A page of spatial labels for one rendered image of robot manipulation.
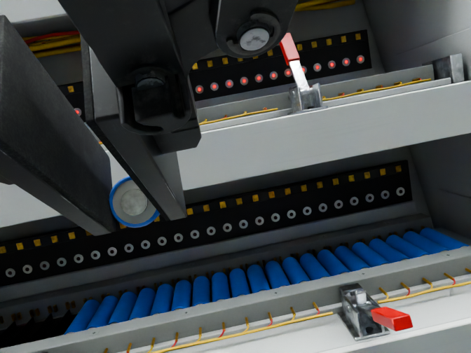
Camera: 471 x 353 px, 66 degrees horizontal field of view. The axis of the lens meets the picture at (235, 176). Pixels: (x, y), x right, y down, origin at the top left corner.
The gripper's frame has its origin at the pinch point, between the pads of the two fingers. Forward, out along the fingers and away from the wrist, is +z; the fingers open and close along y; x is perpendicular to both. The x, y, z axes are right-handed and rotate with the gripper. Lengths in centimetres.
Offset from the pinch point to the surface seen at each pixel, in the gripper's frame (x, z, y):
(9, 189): -8.5, 18.6, 13.6
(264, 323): 5.7, 25.1, -4.8
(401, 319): 7.1, 14.9, -12.4
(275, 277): 1.8, 29.1, -7.2
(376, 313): 6.6, 17.4, -11.8
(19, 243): -8.8, 33.6, 21.1
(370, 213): -3.9, 35.6, -21.5
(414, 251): 2.3, 28.2, -21.5
